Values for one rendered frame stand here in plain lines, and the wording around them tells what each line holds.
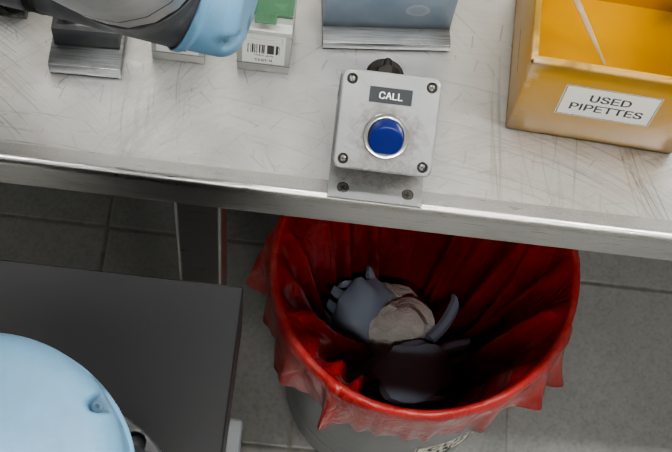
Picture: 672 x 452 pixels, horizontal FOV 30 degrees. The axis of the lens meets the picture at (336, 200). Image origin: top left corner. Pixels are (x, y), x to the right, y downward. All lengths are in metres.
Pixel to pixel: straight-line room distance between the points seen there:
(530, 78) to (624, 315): 1.04
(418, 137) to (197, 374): 0.23
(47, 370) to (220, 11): 0.19
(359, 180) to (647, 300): 1.05
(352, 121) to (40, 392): 0.39
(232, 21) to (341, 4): 0.36
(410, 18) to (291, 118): 0.12
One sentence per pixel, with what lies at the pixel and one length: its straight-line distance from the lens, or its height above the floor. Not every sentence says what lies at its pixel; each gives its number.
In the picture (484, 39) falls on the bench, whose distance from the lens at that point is 1.01.
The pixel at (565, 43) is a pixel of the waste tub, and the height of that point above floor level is 0.88.
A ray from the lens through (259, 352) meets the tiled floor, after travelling 1.80.
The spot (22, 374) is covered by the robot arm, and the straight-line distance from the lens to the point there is 0.56.
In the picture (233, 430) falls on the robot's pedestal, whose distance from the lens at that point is 0.86.
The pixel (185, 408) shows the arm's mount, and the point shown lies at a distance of 0.79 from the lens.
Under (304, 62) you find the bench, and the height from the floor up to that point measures 0.88.
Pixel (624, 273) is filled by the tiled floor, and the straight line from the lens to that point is 1.94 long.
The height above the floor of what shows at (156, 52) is 0.88.
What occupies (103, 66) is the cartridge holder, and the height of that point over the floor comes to 0.89.
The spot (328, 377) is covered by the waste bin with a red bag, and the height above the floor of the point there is 0.44.
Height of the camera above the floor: 1.70
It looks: 64 degrees down
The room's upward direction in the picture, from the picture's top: 11 degrees clockwise
